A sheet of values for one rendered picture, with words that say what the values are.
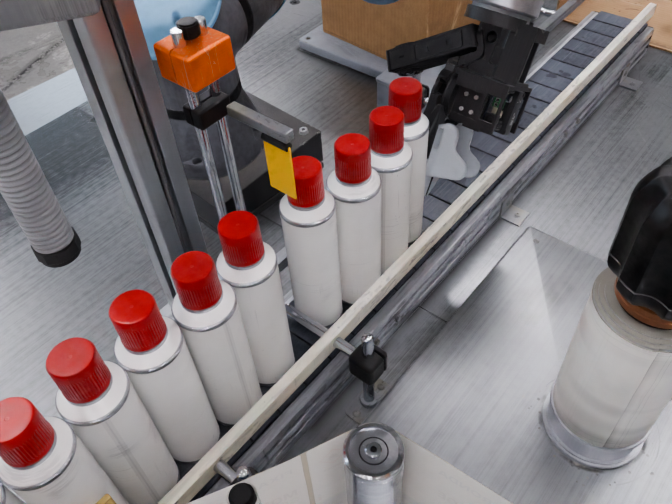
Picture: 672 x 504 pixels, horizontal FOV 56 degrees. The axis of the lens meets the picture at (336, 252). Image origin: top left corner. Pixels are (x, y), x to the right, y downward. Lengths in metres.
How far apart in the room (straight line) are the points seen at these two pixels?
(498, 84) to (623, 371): 0.32
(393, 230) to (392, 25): 0.51
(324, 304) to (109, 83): 0.29
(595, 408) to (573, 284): 0.22
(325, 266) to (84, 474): 0.27
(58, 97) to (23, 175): 0.76
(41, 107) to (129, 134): 0.66
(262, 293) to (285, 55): 0.74
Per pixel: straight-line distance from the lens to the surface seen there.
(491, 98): 0.69
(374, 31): 1.13
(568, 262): 0.77
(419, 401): 0.63
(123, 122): 0.56
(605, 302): 0.49
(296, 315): 0.66
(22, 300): 0.88
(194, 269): 0.48
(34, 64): 3.22
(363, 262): 0.64
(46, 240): 0.52
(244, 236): 0.49
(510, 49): 0.70
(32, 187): 0.49
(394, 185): 0.62
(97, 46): 0.52
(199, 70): 0.50
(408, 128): 0.65
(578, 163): 0.99
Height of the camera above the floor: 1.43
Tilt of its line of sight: 47 degrees down
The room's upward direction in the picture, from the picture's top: 4 degrees counter-clockwise
